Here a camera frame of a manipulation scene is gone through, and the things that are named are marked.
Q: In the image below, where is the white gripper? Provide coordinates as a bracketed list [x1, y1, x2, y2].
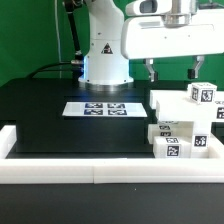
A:
[121, 0, 224, 82]

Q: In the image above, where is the white chair back part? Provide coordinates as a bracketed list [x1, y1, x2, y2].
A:
[150, 90, 224, 122]

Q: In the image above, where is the white tagged cube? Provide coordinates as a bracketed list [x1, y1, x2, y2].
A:
[190, 82, 217, 104]

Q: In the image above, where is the white chair seat part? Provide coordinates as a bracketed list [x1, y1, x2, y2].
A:
[163, 121, 211, 158]

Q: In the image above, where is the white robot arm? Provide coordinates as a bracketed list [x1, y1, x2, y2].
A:
[63, 0, 224, 91]

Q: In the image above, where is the white marker sheet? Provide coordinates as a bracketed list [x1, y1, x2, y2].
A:
[62, 102, 147, 118]

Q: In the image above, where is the white U-shaped fence frame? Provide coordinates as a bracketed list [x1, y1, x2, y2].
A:
[0, 125, 224, 184]

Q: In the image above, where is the black cable on table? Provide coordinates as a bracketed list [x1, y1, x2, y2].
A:
[26, 61, 84, 80]

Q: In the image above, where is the white hanging cable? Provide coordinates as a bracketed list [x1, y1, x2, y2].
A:
[54, 0, 63, 79]

